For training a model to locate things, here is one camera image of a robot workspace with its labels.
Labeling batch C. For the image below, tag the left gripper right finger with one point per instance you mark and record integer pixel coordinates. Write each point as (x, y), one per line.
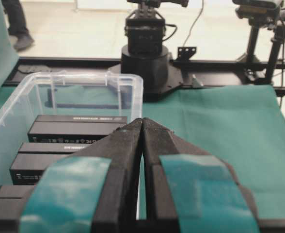
(189, 190)

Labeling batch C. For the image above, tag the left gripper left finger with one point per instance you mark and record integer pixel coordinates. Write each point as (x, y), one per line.
(94, 190)

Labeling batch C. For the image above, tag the black box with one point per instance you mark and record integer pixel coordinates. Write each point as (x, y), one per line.
(33, 158)
(12, 201)
(73, 129)

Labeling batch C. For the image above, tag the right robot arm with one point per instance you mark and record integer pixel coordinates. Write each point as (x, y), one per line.
(146, 56)

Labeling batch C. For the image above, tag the clear plastic storage case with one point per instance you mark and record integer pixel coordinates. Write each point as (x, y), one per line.
(64, 93)

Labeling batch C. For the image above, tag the green table cloth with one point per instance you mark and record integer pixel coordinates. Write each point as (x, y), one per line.
(241, 125)

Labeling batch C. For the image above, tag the person legs background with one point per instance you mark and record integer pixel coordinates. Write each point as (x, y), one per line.
(17, 24)

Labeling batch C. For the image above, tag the black tripod stand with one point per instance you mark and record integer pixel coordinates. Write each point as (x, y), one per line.
(266, 19)

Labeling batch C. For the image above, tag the black metal frame rail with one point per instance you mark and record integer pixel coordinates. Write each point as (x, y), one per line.
(190, 74)

